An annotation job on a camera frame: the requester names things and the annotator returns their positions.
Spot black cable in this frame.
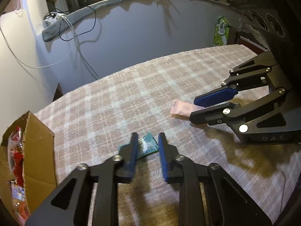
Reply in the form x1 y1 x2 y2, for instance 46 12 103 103
43 6 97 42

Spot white cable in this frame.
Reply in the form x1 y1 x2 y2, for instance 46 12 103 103
0 14 82 69

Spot white power strip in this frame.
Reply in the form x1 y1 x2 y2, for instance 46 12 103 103
44 14 62 27

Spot pink candy wrapper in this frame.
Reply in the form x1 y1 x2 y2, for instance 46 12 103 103
170 99 204 117

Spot small green candy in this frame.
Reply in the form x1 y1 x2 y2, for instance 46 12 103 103
118 132 159 160

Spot clear bag of bread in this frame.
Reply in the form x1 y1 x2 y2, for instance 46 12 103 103
9 181 30 225

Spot red gift box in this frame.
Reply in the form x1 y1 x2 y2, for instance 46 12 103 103
234 32 269 55

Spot brown cardboard box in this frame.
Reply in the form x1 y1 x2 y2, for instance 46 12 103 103
1 111 57 223

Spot plaid tablecloth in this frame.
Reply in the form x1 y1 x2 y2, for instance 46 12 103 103
36 44 300 222

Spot green paper gift bag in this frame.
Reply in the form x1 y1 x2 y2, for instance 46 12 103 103
213 16 231 47

